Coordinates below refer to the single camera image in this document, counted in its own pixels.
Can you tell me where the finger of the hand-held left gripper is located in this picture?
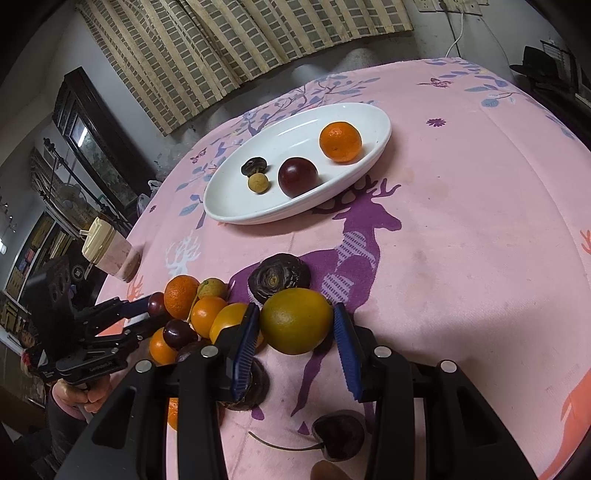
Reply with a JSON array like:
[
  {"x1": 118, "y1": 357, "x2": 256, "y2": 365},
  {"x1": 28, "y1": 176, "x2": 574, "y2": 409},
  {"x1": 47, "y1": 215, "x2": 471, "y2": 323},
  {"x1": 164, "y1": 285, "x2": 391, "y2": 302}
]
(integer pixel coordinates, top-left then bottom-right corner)
[
  {"x1": 76, "y1": 298, "x2": 153, "y2": 330},
  {"x1": 83, "y1": 318, "x2": 164, "y2": 356}
]

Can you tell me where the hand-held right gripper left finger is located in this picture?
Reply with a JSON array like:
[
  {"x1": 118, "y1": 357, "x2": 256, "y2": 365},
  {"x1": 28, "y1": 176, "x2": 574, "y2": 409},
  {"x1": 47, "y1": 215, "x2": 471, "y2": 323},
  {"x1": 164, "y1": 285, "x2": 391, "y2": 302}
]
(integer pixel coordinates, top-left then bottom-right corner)
[{"x1": 55, "y1": 302, "x2": 262, "y2": 480}]

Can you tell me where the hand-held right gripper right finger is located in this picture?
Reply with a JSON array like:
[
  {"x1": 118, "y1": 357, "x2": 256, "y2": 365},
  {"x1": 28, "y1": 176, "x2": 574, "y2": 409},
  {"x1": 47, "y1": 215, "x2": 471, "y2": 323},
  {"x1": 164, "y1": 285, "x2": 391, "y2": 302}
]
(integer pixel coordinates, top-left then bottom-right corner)
[{"x1": 332, "y1": 302, "x2": 539, "y2": 480}]

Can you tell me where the yellow-orange citrus fruit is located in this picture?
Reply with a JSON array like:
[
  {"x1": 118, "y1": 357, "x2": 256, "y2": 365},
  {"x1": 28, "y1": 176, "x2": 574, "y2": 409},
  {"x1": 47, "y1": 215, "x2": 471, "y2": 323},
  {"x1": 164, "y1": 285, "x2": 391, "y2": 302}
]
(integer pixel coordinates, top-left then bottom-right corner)
[{"x1": 209, "y1": 302, "x2": 265, "y2": 348}]

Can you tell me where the dark wrinkled passion fruit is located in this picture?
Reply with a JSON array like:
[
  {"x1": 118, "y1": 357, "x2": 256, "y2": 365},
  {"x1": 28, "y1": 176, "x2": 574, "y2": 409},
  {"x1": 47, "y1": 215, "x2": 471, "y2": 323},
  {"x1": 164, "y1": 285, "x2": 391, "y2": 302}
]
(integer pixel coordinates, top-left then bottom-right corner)
[
  {"x1": 248, "y1": 253, "x2": 311, "y2": 304},
  {"x1": 221, "y1": 356, "x2": 270, "y2": 412}
]

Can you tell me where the small smooth orange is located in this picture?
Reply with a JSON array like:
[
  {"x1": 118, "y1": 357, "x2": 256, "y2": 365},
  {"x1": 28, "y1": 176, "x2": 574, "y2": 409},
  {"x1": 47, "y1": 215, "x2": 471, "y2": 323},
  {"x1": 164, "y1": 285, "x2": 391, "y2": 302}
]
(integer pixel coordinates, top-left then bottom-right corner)
[{"x1": 190, "y1": 296, "x2": 228, "y2": 339}]

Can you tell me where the dark purple fruit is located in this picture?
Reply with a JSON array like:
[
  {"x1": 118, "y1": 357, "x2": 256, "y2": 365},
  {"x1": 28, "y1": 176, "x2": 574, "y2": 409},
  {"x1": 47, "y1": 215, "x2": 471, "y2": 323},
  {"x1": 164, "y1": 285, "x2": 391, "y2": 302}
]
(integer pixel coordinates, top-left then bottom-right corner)
[{"x1": 174, "y1": 340, "x2": 207, "y2": 366}]

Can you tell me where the yellow-green orange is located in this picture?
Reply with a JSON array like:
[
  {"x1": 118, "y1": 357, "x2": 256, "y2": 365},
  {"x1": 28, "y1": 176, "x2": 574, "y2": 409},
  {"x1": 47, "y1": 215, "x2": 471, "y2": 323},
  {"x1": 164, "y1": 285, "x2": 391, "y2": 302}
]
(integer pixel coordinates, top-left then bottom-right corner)
[{"x1": 259, "y1": 287, "x2": 335, "y2": 356}]

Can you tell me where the small yellow-green citrus fruit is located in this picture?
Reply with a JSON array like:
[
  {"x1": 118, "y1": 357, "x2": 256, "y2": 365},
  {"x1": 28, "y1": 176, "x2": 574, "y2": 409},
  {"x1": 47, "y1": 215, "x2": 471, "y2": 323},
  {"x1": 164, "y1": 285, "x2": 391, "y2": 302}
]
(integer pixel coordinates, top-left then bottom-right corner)
[{"x1": 198, "y1": 277, "x2": 228, "y2": 302}]

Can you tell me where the dark cherry with stem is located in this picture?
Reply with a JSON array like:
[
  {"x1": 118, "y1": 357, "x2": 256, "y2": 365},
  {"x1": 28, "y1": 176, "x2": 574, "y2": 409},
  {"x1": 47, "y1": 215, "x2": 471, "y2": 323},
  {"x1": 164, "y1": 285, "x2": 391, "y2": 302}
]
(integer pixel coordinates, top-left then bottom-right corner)
[{"x1": 248, "y1": 409, "x2": 367, "y2": 463}]

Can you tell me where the white oval plate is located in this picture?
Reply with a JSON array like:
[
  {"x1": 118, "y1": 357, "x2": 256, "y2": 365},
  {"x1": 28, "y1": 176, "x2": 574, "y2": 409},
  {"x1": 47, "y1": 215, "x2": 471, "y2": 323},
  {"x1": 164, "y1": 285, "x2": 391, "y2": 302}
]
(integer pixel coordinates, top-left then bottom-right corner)
[{"x1": 203, "y1": 102, "x2": 393, "y2": 226}]

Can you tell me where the person's left hand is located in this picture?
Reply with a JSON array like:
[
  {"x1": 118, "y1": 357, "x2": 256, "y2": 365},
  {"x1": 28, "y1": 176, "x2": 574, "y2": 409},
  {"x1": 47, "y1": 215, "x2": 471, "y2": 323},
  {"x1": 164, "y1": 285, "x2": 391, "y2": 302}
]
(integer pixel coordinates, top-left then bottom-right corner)
[{"x1": 51, "y1": 376, "x2": 112, "y2": 422}]

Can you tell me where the person's right hand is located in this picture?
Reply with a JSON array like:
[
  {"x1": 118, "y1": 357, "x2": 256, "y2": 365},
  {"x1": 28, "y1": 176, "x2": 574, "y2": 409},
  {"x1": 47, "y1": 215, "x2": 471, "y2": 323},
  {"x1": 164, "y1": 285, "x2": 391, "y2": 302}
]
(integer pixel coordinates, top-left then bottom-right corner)
[{"x1": 310, "y1": 460, "x2": 354, "y2": 480}]

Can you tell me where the pink cup with cream lid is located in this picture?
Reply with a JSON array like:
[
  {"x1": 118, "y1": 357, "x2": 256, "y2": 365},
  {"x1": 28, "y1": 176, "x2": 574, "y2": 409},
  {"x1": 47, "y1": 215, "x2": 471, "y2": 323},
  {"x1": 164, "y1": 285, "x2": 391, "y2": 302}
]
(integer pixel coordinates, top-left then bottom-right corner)
[{"x1": 82, "y1": 217, "x2": 141, "y2": 283}]

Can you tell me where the cluttered wooden shelf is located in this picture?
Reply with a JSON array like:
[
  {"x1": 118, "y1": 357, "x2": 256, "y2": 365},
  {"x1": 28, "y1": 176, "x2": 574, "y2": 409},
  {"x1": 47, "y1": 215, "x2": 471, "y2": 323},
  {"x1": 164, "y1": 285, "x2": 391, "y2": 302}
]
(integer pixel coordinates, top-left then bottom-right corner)
[{"x1": 0, "y1": 203, "x2": 75, "y2": 324}]

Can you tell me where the white plastic bag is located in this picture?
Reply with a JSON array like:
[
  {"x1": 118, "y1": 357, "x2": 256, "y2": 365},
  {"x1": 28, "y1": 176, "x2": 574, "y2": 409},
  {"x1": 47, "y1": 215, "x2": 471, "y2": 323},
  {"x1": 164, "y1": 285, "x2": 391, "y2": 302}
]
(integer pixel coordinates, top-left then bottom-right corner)
[{"x1": 136, "y1": 178, "x2": 162, "y2": 215}]

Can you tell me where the dark framed mirror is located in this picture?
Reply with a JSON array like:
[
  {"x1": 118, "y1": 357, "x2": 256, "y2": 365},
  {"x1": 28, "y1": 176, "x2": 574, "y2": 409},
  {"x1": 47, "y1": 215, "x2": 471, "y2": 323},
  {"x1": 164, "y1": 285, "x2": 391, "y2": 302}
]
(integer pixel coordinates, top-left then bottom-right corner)
[{"x1": 52, "y1": 67, "x2": 160, "y2": 213}]

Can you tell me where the pink deer printed tablecloth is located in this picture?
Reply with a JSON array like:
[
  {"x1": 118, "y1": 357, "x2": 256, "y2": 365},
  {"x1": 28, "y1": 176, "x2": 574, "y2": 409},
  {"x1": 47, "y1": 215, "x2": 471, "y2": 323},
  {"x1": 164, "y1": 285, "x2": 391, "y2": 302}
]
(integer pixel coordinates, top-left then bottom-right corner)
[{"x1": 88, "y1": 56, "x2": 591, "y2": 480}]

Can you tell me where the dark red plum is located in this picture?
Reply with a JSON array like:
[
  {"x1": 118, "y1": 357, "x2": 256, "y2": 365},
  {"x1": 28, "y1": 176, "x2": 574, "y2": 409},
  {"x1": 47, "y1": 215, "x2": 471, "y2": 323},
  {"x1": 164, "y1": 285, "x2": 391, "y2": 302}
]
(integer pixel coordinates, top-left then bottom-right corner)
[{"x1": 277, "y1": 156, "x2": 320, "y2": 199}]

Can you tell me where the beige checked curtain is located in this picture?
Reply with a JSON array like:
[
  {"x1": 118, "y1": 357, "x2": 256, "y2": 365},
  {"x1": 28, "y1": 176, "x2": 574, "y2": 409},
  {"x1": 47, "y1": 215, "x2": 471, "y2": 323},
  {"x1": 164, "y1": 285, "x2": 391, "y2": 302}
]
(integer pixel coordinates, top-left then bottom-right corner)
[{"x1": 76, "y1": 0, "x2": 414, "y2": 136}]

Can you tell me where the black hat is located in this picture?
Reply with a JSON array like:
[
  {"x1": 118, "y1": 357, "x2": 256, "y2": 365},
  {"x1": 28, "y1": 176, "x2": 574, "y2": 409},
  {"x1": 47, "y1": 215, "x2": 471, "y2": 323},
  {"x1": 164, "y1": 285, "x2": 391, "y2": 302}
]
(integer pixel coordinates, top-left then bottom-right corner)
[{"x1": 509, "y1": 45, "x2": 575, "y2": 81}]

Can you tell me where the white cable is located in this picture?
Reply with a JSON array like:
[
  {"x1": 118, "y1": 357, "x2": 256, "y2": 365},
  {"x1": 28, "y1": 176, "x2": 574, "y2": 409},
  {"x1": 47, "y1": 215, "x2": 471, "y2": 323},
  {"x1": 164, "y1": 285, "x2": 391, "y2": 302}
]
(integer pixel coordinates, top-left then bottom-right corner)
[{"x1": 445, "y1": 9, "x2": 465, "y2": 58}]

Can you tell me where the white wall socket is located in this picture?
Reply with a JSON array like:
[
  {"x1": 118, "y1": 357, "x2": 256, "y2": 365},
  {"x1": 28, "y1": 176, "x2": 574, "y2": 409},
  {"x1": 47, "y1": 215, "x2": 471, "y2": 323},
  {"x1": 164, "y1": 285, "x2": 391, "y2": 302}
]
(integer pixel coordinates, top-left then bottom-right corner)
[{"x1": 416, "y1": 0, "x2": 490, "y2": 14}]

